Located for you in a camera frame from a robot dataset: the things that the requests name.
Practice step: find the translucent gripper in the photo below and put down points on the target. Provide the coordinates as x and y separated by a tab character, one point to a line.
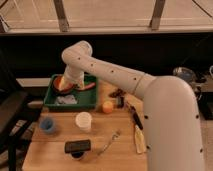
64	84

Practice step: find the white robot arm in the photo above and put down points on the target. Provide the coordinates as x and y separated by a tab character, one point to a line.
172	128

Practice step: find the white paper cup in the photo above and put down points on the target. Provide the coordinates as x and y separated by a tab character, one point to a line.
84	121

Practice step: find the blue plastic cup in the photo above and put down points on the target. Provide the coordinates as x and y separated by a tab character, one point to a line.
47	125

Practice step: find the red frying pan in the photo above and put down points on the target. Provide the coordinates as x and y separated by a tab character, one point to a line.
57	79

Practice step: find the green plastic tray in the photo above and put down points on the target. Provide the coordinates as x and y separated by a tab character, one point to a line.
86	99

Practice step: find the orange round fruit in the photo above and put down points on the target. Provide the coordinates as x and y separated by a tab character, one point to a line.
107	107

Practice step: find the small dark block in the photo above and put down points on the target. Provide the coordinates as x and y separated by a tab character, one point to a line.
120	102

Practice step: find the black brush block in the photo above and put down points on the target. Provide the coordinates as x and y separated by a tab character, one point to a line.
77	148

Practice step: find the black chair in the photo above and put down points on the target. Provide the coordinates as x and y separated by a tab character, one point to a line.
16	114

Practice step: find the silver metal fork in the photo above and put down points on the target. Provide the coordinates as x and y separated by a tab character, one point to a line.
112	139

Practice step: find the metal bowl in background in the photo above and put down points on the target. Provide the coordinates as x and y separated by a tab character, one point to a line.
184	73

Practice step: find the black handled knife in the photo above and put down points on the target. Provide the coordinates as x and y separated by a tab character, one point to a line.
134	113

